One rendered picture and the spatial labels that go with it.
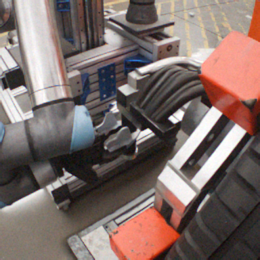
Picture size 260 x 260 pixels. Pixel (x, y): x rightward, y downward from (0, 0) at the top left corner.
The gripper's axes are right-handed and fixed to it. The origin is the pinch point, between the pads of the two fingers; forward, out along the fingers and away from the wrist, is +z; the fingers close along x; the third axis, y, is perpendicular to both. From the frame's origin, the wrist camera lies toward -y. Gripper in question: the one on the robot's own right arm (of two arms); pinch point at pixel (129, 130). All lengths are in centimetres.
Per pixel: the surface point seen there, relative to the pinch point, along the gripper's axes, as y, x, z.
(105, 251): -75, 3, -10
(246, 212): 21.2, -33.5, -10.0
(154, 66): 18.1, -3.5, 3.1
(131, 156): -6.6, -2.0, -1.0
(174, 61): 18.0, -3.9, 7.8
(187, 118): 3.9, -7.5, 10.7
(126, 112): 8.8, -2.6, -2.7
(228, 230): 18.9, -33.3, -11.6
